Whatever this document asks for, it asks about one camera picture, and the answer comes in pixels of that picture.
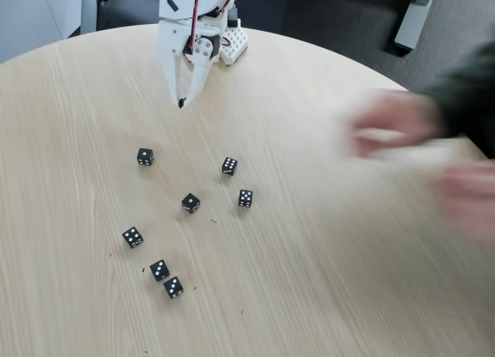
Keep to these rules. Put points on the black die showing one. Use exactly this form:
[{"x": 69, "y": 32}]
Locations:
[
  {"x": 145, "y": 156},
  {"x": 190, "y": 202}
]

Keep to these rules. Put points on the black die showing six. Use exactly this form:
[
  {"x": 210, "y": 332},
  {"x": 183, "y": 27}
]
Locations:
[{"x": 229, "y": 165}]

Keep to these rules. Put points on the black die showing five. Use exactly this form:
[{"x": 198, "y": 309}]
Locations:
[{"x": 245, "y": 198}]

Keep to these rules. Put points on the person's right hand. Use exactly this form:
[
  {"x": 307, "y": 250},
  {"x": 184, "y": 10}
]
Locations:
[{"x": 398, "y": 121}]

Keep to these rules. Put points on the person's left hand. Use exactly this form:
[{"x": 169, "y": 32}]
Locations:
[{"x": 473, "y": 191}]

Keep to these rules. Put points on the black office chair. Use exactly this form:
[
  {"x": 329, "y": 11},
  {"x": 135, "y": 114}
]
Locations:
[{"x": 123, "y": 9}]

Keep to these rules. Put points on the white cabinet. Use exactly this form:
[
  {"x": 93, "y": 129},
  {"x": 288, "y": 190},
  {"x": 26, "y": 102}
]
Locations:
[{"x": 27, "y": 17}]

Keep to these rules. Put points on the dark upholstered seat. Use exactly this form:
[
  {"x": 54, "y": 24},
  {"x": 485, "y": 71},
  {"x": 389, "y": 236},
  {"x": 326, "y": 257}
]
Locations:
[{"x": 340, "y": 9}]

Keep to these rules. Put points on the black die showing four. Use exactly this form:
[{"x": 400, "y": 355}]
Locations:
[{"x": 132, "y": 237}]

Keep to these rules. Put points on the black die showing three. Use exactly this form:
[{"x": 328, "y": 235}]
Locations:
[
  {"x": 159, "y": 270},
  {"x": 173, "y": 287}
]

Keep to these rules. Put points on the white desk leg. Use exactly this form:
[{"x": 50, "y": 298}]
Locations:
[{"x": 410, "y": 24}]

